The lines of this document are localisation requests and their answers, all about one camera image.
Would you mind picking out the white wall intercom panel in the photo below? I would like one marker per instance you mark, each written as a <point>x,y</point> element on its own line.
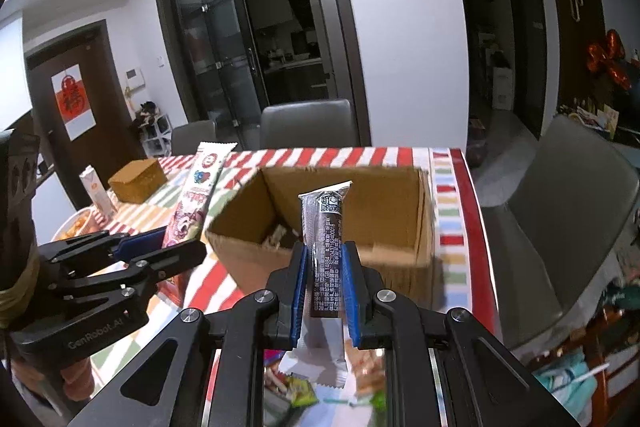
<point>135,79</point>

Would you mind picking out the colourful striped tablecloth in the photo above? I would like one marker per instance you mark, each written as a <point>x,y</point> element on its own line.
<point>172,379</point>

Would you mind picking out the pink white snack bar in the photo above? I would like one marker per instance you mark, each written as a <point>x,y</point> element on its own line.
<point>188,219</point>

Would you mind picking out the grey chair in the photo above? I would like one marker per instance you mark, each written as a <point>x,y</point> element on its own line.
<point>326,123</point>
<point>549,239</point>
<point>185,139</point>

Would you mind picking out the brown chocolate bar wrapper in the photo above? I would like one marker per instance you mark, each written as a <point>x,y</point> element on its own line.
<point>319,349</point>

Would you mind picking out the dark glass sliding door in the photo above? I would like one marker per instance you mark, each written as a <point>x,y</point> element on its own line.
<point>233,59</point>

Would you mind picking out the woven brown tissue box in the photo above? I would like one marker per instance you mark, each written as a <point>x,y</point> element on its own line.
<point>138,180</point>

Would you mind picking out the red foil balloon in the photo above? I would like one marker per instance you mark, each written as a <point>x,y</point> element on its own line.
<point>609,58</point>

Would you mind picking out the grey chair right side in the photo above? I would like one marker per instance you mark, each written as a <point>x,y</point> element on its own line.
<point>549,239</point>

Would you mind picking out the grey chair far left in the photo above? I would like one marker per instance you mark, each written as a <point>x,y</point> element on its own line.
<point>185,139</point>

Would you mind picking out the open cardboard box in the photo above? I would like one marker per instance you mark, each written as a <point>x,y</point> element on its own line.
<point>386,212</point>

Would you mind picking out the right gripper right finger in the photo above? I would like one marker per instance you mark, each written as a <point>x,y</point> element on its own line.
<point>379,318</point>

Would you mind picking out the small green candy packet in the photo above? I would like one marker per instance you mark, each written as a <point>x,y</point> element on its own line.
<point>299,392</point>

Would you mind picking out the white orange drink carton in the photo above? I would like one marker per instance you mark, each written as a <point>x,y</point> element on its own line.
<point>97,193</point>

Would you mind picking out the brown wooden door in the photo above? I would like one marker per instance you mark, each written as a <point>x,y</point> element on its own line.
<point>111,144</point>

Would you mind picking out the white small shelf unit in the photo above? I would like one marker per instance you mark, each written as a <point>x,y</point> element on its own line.
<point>153,130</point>

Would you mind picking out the red fu door poster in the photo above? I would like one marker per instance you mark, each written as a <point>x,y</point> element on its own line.
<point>73,102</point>

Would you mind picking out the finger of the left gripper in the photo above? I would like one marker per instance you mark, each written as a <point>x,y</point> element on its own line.
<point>103,246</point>
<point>155,267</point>

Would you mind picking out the grey chair far middle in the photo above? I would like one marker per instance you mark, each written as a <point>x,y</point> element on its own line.
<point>326,123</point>

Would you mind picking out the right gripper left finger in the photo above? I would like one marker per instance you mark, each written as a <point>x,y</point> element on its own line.
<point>270,318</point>

